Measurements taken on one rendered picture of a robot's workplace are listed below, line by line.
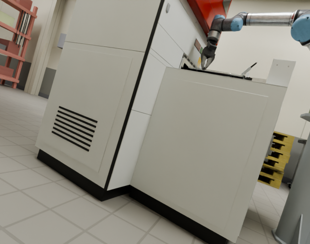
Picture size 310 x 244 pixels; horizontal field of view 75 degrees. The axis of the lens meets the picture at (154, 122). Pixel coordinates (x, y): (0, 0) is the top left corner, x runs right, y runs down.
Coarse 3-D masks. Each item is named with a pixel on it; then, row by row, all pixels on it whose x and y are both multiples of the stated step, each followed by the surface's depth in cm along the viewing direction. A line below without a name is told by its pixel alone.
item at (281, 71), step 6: (276, 60) 98; (282, 60) 97; (288, 60) 96; (276, 66) 98; (282, 66) 96; (288, 66) 95; (294, 66) 94; (270, 72) 99; (276, 72) 97; (282, 72) 96; (288, 72) 95; (270, 78) 98; (276, 78) 97; (282, 78) 96; (288, 78) 95; (276, 84) 97; (282, 84) 96; (288, 84) 94
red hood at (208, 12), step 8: (192, 0) 117; (200, 0) 122; (208, 0) 131; (216, 0) 142; (224, 0) 154; (192, 8) 125; (200, 8) 125; (208, 8) 135; (216, 8) 145; (224, 8) 158; (200, 16) 132; (208, 16) 138; (224, 16) 164; (200, 24) 142; (208, 24) 142; (208, 32) 150
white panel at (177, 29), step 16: (176, 0) 110; (160, 16) 102; (176, 16) 114; (192, 16) 130; (160, 32) 106; (176, 32) 119; (192, 32) 136; (160, 48) 110; (176, 48) 124; (192, 48) 143; (176, 64) 130
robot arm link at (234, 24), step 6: (228, 18) 128; (234, 18) 125; (240, 18) 123; (222, 24) 128; (228, 24) 126; (234, 24) 124; (240, 24) 124; (222, 30) 131; (228, 30) 129; (234, 30) 127
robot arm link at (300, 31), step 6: (306, 12) 106; (300, 18) 101; (306, 18) 99; (294, 24) 103; (300, 24) 101; (306, 24) 100; (294, 30) 104; (300, 30) 102; (306, 30) 101; (294, 36) 105; (300, 36) 103; (306, 36) 102; (300, 42) 107; (306, 42) 104
